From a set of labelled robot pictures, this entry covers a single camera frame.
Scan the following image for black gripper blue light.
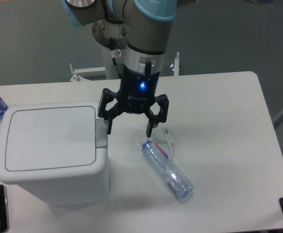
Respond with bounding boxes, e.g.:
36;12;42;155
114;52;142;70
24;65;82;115
98;64;169;137

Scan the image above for white plastic trash can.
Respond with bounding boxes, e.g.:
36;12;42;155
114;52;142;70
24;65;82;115
0;101;110;205

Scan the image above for white trash can lid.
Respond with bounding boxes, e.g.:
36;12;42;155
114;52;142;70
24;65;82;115
5;106;96;172

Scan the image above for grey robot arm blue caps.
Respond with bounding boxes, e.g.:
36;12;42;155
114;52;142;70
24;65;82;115
62;0;191;137

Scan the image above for clear crumpled plastic wrapper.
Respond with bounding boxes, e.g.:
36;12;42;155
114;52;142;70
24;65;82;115
139;126;175;161

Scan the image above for clear crushed plastic bottle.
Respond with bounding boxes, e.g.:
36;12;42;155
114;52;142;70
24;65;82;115
141;139;194;202

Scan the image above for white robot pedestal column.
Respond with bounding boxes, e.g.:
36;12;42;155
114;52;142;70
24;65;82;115
102;45;141;81

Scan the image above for black cable on pedestal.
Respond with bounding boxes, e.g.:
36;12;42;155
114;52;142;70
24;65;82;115
109;37;123;80

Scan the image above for white metal bracket frame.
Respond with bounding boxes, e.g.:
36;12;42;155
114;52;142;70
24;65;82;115
69;51;181;82

